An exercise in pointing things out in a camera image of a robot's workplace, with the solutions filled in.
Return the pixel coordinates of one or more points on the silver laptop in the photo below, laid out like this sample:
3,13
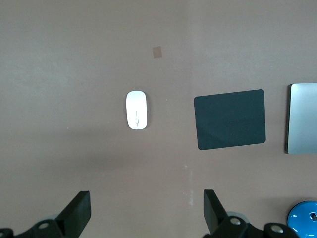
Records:
303,119

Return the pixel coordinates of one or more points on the brown paper table cover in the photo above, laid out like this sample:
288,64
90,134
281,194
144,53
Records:
74,74

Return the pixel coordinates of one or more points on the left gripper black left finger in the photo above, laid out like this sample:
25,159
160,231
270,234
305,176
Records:
76,213

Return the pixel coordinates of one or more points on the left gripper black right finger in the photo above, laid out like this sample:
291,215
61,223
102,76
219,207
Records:
213,210

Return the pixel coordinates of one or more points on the blue desk lamp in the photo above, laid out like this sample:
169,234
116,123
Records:
301,218

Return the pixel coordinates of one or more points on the black mouse pad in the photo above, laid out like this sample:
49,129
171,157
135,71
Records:
230,120

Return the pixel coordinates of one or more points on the brown tape patch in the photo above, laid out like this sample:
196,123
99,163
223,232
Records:
157,52

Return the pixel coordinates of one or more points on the white computer mouse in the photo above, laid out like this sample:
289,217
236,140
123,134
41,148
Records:
136,109

